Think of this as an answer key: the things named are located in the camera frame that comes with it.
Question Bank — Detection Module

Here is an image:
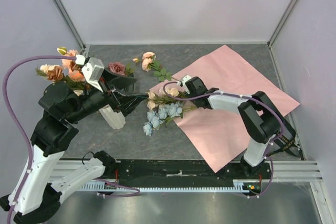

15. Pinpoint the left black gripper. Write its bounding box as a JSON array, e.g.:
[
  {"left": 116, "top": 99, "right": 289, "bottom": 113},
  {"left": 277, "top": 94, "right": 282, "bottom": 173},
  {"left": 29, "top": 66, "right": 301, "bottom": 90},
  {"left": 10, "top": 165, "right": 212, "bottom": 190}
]
[{"left": 67, "top": 68, "right": 151, "bottom": 123}]

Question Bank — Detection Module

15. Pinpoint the dusty pink rose stem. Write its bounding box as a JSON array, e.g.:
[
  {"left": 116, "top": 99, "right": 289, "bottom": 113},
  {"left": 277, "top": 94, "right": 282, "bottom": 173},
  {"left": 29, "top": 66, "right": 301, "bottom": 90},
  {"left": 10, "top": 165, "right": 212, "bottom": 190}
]
[{"left": 108, "top": 62, "right": 135, "bottom": 77}]

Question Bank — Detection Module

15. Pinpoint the peach flower stem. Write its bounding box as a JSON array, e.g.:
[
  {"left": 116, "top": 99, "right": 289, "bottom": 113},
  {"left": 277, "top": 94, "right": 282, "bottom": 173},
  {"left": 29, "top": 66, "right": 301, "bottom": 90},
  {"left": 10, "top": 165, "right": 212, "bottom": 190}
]
[{"left": 147, "top": 88, "right": 186, "bottom": 110}]

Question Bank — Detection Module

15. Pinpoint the purple pink wrapping paper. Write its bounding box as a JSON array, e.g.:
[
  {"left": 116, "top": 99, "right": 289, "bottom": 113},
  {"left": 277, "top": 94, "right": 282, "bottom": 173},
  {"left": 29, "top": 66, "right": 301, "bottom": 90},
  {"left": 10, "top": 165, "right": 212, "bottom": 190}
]
[{"left": 151, "top": 45, "right": 300, "bottom": 172}]

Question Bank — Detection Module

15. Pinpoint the cream rose stem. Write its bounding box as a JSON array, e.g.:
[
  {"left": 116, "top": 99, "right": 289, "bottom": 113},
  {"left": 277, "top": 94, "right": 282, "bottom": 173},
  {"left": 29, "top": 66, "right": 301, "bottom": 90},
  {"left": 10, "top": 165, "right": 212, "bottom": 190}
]
[{"left": 73, "top": 90, "right": 83, "bottom": 96}]

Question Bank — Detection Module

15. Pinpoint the brown orange flower stem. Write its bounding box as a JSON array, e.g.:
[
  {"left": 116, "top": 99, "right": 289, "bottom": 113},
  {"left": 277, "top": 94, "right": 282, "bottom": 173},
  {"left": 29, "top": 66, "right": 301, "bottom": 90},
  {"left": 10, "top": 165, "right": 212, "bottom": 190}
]
[{"left": 35, "top": 63, "right": 87, "bottom": 91}]

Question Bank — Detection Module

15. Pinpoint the large peach peony stem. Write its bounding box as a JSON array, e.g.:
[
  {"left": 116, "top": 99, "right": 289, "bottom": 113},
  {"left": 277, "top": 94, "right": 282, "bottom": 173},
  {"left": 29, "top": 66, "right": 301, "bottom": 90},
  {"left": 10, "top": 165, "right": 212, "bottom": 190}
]
[{"left": 57, "top": 47, "right": 85, "bottom": 82}]

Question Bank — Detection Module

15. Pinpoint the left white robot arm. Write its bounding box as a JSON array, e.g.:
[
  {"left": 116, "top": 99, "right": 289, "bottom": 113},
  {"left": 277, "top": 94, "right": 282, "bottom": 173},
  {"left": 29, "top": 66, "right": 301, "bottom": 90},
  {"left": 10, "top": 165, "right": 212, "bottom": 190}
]
[{"left": 1, "top": 68, "right": 148, "bottom": 223}]

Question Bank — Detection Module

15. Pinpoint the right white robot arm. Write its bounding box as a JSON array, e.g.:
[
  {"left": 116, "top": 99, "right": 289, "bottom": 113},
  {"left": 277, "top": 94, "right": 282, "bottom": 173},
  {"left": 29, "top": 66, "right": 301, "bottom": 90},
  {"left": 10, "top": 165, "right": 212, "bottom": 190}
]
[{"left": 181, "top": 75, "right": 286, "bottom": 179}]

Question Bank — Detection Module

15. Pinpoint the white ribbed ceramic vase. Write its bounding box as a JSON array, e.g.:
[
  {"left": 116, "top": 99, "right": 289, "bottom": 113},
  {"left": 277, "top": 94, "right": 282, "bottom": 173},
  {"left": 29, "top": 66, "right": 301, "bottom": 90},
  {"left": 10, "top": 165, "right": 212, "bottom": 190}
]
[{"left": 99, "top": 105, "right": 125, "bottom": 130}]

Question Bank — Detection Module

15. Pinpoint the blue hydrangea stem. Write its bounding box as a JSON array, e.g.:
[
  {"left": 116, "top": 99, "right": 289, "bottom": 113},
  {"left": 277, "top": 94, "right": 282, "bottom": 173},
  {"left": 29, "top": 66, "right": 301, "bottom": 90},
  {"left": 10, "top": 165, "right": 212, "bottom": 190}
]
[{"left": 143, "top": 100, "right": 197, "bottom": 136}]

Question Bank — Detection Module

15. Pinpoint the small peach rose sprig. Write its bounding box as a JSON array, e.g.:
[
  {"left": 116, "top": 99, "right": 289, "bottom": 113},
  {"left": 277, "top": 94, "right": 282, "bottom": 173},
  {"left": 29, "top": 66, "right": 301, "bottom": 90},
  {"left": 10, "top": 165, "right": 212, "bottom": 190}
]
[{"left": 132, "top": 51, "right": 178, "bottom": 82}]

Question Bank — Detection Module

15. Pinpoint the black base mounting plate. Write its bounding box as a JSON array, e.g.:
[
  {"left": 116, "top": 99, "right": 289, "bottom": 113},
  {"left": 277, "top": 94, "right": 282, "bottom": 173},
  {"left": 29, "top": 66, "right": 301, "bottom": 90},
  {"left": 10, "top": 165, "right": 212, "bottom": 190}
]
[{"left": 101, "top": 159, "right": 271, "bottom": 182}]

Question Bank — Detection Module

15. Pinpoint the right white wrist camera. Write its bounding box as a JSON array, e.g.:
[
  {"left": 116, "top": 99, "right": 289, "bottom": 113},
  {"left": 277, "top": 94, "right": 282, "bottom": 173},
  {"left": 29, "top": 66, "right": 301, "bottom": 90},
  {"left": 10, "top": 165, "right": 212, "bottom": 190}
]
[{"left": 177, "top": 75, "right": 192, "bottom": 87}]

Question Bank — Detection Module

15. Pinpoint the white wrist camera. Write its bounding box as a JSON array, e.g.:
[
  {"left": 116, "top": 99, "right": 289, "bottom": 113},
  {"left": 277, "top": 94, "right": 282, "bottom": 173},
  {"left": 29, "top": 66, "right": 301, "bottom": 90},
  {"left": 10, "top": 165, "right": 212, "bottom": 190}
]
[
  {"left": 177, "top": 75, "right": 192, "bottom": 87},
  {"left": 75, "top": 55, "right": 104, "bottom": 92}
]

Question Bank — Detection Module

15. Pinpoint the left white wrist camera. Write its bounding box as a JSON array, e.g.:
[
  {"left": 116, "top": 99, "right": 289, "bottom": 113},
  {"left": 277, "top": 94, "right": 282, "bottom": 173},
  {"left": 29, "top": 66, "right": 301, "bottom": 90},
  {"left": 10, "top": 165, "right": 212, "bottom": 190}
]
[{"left": 75, "top": 55, "right": 104, "bottom": 92}]

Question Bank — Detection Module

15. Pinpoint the light blue cable duct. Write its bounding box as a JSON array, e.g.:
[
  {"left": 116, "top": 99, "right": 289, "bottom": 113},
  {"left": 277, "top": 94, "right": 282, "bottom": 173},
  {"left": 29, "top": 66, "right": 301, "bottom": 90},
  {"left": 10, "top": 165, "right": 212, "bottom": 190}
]
[{"left": 78, "top": 179, "right": 260, "bottom": 193}]

